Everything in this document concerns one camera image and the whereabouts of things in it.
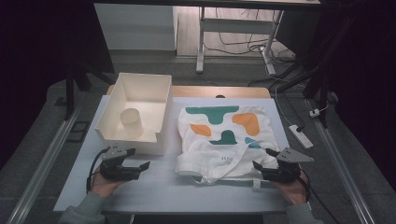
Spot black floor plate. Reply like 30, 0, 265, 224
66, 120, 92, 144

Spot black metal stand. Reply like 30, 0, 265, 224
274, 18, 354, 129
64, 60, 116, 120

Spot person's left hand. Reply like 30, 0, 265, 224
90, 169, 125, 200

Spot white cabinet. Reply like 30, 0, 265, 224
93, 3, 179, 51

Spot black floor cable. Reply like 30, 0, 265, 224
204, 7, 297, 64

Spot white power strip cable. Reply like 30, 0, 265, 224
264, 62, 295, 127

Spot person's right hand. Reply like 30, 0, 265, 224
274, 169, 311, 205

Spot white power strip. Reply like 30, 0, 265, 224
288, 124, 314, 149

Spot white desk frame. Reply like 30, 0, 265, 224
195, 6, 285, 76

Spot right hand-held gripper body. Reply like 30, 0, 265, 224
261, 147, 315, 185

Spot white table mat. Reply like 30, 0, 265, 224
53, 95, 311, 214

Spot white cup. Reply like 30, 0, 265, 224
120, 107, 145, 138

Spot white storage box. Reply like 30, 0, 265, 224
94, 72, 173, 156

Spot aluminium rail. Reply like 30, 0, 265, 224
6, 105, 82, 224
306, 99, 377, 224

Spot right hand-held gripper black cable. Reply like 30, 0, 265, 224
298, 167, 341, 224

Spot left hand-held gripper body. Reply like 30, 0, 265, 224
99, 145, 142, 182

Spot white tote bag coloured patches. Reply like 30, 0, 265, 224
174, 105, 281, 191

